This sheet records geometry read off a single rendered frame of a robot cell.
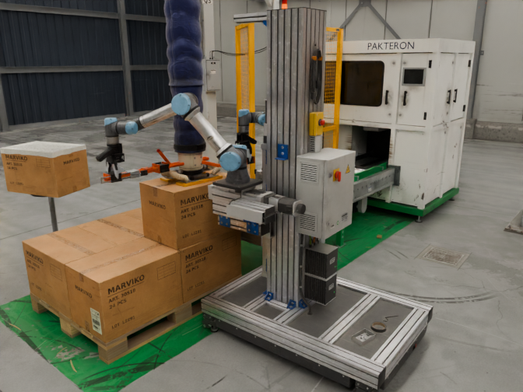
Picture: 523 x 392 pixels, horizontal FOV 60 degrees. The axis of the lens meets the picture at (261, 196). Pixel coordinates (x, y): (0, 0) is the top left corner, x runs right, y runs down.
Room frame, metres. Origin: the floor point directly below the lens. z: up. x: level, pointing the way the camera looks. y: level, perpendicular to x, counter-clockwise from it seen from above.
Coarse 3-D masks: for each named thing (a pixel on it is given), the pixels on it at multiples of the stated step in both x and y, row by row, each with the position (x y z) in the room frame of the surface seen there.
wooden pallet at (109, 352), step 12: (240, 276) 3.25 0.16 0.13; (216, 288) 3.05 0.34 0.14; (36, 300) 2.93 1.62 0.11; (192, 300) 2.87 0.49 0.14; (168, 312) 2.71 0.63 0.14; (180, 312) 2.78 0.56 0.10; (192, 312) 2.91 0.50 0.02; (72, 324) 2.60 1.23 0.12; (144, 324) 2.56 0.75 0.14; (168, 324) 2.75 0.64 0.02; (180, 324) 2.78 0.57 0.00; (72, 336) 2.63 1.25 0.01; (120, 336) 2.43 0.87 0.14; (144, 336) 2.61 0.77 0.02; (156, 336) 2.62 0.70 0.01; (108, 348) 2.36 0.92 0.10; (120, 348) 2.42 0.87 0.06; (132, 348) 2.48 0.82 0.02; (108, 360) 2.35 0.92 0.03
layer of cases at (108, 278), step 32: (96, 224) 3.33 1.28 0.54; (128, 224) 3.32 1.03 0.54; (32, 256) 2.90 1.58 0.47; (64, 256) 2.73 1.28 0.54; (96, 256) 2.72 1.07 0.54; (128, 256) 2.72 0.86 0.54; (160, 256) 2.72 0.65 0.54; (192, 256) 2.89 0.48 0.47; (224, 256) 3.12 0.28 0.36; (32, 288) 2.96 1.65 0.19; (64, 288) 2.63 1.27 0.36; (96, 288) 2.37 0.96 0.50; (128, 288) 2.49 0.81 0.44; (160, 288) 2.67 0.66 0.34; (192, 288) 2.88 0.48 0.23; (96, 320) 2.40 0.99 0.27; (128, 320) 2.48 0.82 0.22
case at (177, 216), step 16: (224, 176) 3.25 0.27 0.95; (144, 192) 3.04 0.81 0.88; (160, 192) 2.90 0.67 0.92; (176, 192) 2.82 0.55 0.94; (192, 192) 2.92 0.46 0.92; (208, 192) 3.02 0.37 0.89; (144, 208) 3.05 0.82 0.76; (160, 208) 2.91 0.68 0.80; (176, 208) 2.82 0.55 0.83; (192, 208) 2.91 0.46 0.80; (208, 208) 3.01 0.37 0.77; (144, 224) 3.06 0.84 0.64; (160, 224) 2.92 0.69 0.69; (176, 224) 2.81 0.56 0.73; (192, 224) 2.91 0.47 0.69; (208, 224) 3.01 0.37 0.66; (160, 240) 2.93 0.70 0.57; (176, 240) 2.81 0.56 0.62; (192, 240) 2.90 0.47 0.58
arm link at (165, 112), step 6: (162, 108) 2.79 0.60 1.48; (168, 108) 2.77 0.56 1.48; (150, 114) 2.80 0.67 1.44; (156, 114) 2.79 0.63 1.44; (162, 114) 2.78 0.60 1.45; (168, 114) 2.78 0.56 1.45; (174, 114) 2.79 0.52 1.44; (132, 120) 2.80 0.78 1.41; (138, 120) 2.81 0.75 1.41; (144, 120) 2.80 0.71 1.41; (150, 120) 2.79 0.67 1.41; (156, 120) 2.79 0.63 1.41; (162, 120) 2.80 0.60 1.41; (138, 126) 2.79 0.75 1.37; (144, 126) 2.81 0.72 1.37
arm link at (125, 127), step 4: (116, 124) 2.70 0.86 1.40; (120, 124) 2.70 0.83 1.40; (124, 124) 2.70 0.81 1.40; (128, 124) 2.69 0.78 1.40; (132, 124) 2.69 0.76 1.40; (136, 124) 2.73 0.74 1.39; (116, 128) 2.70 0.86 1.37; (120, 128) 2.69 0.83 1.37; (124, 128) 2.69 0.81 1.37; (128, 128) 2.68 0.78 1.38; (132, 128) 2.69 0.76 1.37; (136, 128) 2.73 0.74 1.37; (120, 132) 2.70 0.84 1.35; (124, 132) 2.70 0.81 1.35; (128, 132) 2.69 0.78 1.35; (132, 132) 2.69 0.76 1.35; (136, 132) 2.72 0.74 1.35
